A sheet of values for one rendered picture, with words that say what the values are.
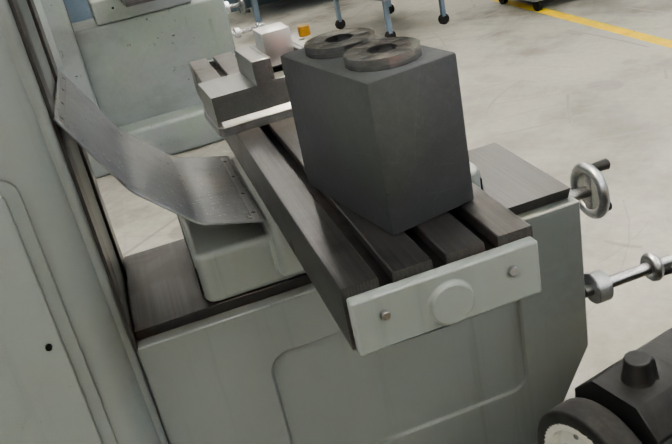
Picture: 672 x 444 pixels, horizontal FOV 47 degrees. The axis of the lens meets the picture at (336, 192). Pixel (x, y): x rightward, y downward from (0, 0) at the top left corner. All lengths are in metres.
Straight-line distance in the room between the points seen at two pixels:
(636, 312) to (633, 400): 1.24
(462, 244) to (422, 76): 0.19
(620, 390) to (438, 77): 0.55
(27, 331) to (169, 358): 0.23
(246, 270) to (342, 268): 0.39
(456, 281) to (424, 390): 0.63
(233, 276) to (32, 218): 0.32
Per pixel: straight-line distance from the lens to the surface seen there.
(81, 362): 1.19
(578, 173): 1.62
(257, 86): 1.35
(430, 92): 0.87
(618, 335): 2.31
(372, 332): 0.84
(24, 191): 1.09
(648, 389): 1.20
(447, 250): 0.85
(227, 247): 1.21
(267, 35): 1.37
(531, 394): 1.58
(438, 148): 0.90
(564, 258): 1.45
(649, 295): 2.48
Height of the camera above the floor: 1.39
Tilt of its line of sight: 24 degrees down
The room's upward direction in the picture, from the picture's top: 12 degrees counter-clockwise
